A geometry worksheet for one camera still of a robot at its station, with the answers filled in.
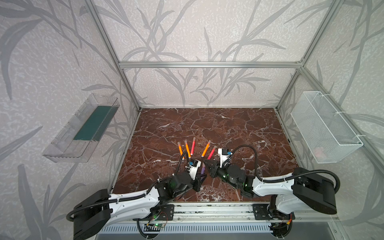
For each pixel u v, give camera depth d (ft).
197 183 2.23
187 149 3.15
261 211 2.40
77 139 2.10
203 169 2.47
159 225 2.31
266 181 1.80
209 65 3.27
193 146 3.23
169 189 2.03
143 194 1.74
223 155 2.28
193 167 2.28
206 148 3.16
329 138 1.96
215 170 2.19
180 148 3.16
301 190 1.43
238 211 2.47
